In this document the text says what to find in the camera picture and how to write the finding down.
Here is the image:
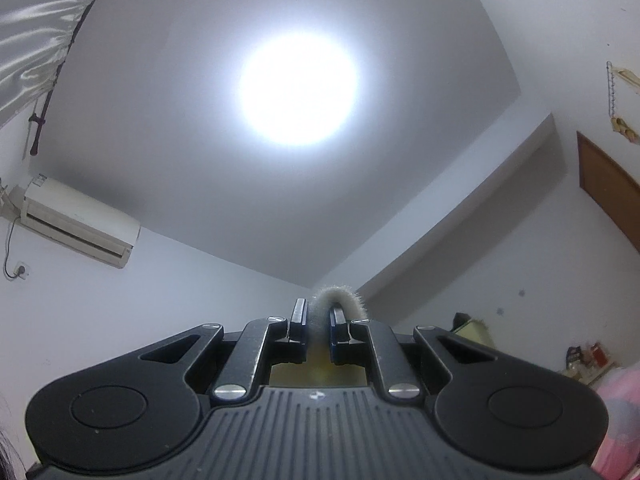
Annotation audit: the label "silver satin curtain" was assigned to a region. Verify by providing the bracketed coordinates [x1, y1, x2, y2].
[0, 0, 121, 128]

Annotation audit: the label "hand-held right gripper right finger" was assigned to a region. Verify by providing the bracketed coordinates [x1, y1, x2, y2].
[327, 307, 501, 405]

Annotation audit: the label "yellow-green wardrobe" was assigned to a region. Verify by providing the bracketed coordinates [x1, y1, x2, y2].
[450, 317, 497, 352]

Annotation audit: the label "cluttered shelf items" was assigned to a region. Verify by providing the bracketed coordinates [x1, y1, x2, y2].
[564, 341, 609, 377]

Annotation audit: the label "air conditioner power cable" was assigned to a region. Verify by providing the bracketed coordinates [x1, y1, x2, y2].
[4, 220, 21, 279]

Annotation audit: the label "person's dark hair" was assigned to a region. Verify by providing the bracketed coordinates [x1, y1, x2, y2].
[0, 430, 26, 480]

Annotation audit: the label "white fluffy towel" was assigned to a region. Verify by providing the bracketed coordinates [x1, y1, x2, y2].
[270, 285, 368, 388]

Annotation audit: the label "dark curtain rod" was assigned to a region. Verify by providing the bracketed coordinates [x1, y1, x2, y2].
[27, 0, 123, 157]

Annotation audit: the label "white wall air conditioner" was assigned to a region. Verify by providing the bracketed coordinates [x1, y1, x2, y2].
[19, 172, 142, 271]

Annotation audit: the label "round ceiling light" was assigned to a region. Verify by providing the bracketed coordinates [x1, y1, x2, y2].
[239, 32, 360, 148]

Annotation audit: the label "brown wooden door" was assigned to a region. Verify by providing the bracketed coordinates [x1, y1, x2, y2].
[576, 131, 640, 256]

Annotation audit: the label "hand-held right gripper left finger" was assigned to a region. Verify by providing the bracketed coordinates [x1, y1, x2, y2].
[135, 298, 308, 403]

